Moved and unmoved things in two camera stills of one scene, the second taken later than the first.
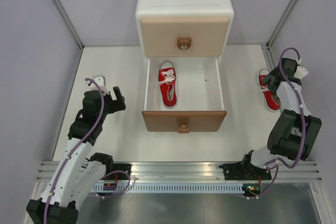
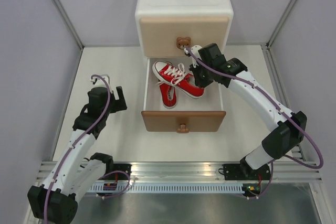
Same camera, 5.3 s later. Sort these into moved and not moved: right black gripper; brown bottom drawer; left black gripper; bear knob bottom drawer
Moved: right black gripper
Not moved: left black gripper; brown bottom drawer; bear knob bottom drawer
